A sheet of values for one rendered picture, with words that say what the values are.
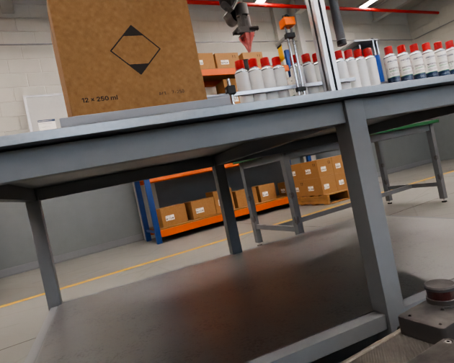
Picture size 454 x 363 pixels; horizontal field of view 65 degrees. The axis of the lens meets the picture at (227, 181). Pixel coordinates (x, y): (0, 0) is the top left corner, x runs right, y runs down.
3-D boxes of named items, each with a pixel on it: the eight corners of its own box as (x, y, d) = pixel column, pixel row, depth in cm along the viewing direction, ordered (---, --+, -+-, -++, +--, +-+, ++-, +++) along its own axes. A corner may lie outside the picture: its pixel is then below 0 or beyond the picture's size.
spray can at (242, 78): (252, 115, 137) (241, 63, 137) (259, 112, 132) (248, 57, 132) (241, 117, 135) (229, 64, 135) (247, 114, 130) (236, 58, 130)
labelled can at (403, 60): (409, 91, 163) (400, 47, 163) (419, 88, 158) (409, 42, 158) (401, 93, 161) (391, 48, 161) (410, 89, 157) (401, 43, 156)
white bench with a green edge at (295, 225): (388, 202, 412) (375, 134, 411) (455, 200, 346) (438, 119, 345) (250, 247, 326) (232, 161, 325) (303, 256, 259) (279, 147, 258)
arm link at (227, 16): (222, 1, 149) (231, -13, 152) (210, 14, 159) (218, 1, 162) (244, 21, 154) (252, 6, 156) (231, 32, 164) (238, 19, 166)
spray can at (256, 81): (266, 113, 138) (256, 60, 138) (272, 110, 133) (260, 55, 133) (254, 115, 137) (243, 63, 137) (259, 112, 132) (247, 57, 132)
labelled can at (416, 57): (421, 90, 166) (412, 46, 165) (431, 86, 161) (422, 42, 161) (413, 91, 164) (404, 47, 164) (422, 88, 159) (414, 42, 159)
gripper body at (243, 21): (232, 37, 157) (229, 20, 157) (253, 36, 161) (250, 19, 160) (238, 30, 151) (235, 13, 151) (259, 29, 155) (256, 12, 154)
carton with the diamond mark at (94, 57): (181, 124, 106) (161, 35, 106) (209, 103, 84) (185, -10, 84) (72, 140, 94) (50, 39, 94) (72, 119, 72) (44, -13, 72)
